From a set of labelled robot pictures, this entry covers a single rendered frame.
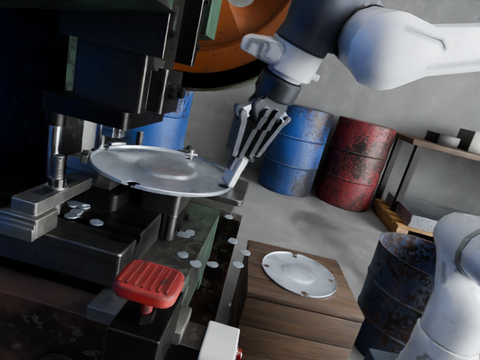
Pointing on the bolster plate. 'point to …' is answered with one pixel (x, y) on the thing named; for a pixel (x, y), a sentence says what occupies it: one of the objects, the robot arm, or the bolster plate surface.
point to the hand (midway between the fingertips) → (234, 168)
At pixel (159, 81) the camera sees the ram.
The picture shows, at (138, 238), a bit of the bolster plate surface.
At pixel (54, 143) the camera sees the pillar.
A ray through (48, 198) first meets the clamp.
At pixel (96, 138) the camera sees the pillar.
